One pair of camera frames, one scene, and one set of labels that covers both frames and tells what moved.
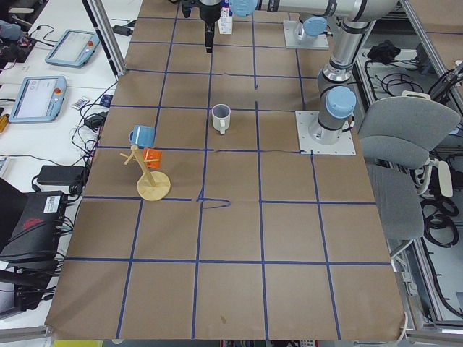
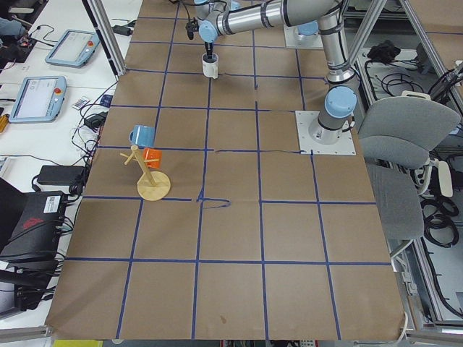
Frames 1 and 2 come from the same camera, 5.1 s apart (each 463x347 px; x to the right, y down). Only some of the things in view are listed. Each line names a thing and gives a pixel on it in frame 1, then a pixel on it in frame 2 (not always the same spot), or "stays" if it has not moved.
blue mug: x=142 y=136 stays
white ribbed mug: x=221 y=117 → x=210 y=61
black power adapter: x=61 y=175 stays
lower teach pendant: x=40 y=100 stays
